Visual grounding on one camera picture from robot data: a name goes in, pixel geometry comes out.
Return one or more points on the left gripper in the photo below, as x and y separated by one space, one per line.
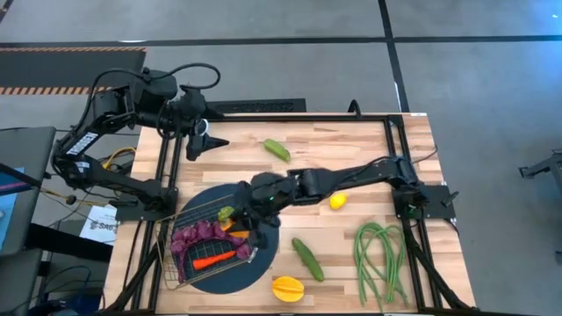
193 109

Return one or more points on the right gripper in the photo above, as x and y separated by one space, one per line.
274 191

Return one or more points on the orange chili pepper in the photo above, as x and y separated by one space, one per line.
239 234

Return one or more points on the red-orange carrot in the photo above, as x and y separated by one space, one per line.
213 260

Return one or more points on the long bumpy green gourd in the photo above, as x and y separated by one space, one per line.
276 150

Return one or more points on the green cucumber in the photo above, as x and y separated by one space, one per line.
307 260

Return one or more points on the yellow starfruit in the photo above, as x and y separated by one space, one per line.
288 289

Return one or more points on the yellow lemon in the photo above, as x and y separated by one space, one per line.
338 201

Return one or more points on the green long beans bundle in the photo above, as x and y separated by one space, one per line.
391 259

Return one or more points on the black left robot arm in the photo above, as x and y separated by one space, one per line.
110 177

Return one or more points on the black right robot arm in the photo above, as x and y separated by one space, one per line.
351 175

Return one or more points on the potted plant in white pot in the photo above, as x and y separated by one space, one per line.
201 127

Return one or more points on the white paper tag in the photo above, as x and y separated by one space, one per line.
253 256

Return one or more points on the dark round woven placemat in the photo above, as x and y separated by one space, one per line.
263 263

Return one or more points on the black ridged floor ramp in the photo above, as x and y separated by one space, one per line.
263 106

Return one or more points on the white printed paper sheet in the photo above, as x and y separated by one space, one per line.
100 224

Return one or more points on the black hazard-striped floor mat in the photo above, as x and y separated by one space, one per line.
44 70

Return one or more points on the grey desk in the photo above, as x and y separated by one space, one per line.
26 175

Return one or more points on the blue screen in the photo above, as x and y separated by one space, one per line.
6 206

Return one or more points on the grey metal stand base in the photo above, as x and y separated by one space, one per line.
544 169

